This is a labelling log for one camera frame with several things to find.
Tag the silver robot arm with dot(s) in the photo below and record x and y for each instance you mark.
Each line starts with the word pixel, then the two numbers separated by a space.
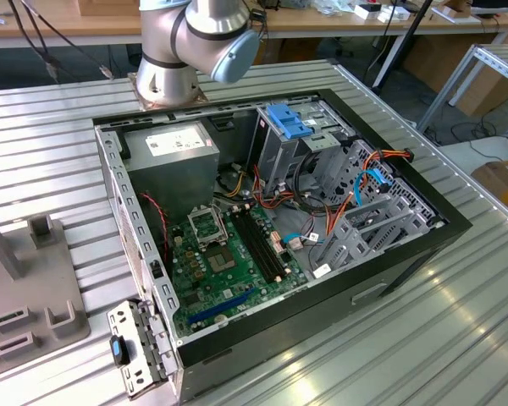
pixel 203 34

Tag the grey metal disk bay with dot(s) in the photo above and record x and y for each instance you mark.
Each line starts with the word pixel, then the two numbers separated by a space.
pixel 343 249

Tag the metal locking lever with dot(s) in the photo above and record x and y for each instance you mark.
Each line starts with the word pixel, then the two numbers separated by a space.
pixel 223 225

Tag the beige power connector socket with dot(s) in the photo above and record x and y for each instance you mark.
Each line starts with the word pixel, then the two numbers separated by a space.
pixel 276 237

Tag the black RAM slot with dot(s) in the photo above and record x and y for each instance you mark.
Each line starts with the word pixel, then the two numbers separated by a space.
pixel 256 245
pixel 265 245
pixel 269 245
pixel 261 245

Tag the grey optical drive cage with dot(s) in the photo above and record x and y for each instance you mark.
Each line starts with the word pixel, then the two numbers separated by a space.
pixel 279 160

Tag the CPU socket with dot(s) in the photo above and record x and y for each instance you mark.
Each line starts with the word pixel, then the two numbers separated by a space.
pixel 207 226

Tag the square brown chipset chip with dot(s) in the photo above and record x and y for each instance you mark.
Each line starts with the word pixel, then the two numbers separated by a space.
pixel 222 261

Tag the grey power supply unit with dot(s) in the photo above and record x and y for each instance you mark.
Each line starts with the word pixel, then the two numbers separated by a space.
pixel 169 182

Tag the blue plastic drive latch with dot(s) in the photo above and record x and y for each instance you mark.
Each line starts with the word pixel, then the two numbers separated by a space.
pixel 285 120

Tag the green motherboard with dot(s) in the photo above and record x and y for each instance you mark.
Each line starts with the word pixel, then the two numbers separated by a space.
pixel 220 287

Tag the blue expansion slot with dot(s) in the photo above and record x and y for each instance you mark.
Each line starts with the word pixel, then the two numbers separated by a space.
pixel 222 306

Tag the black open PC case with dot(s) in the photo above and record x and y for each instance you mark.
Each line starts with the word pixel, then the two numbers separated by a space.
pixel 321 304

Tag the wooden desk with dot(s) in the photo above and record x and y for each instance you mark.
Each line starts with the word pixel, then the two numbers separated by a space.
pixel 67 25
pixel 343 25

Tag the black latch with blue tab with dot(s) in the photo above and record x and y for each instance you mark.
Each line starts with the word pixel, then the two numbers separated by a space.
pixel 117 351

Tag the white flat board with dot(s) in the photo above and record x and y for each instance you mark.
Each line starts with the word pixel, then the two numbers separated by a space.
pixel 461 156

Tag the grey parts rack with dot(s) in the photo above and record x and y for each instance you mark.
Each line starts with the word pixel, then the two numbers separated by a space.
pixel 46 270

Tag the black stand pole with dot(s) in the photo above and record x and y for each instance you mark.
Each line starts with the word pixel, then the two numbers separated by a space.
pixel 402 42

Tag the white box black lid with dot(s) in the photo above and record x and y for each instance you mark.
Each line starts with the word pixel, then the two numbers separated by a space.
pixel 366 14

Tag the brown cardboard box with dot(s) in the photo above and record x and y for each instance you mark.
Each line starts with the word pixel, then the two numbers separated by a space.
pixel 504 190
pixel 432 63
pixel 487 93

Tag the small white carton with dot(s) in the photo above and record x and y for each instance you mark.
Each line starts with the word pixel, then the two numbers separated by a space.
pixel 395 14

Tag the black monitor base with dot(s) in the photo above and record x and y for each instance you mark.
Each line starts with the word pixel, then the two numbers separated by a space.
pixel 489 8

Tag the brown square base plate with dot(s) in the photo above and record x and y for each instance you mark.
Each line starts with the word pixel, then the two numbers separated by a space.
pixel 173 107

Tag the grey card retainer bracket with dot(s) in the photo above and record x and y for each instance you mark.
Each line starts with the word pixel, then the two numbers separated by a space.
pixel 152 338

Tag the silver metal shelf frame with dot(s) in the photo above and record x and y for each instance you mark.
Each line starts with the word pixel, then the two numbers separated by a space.
pixel 499 63

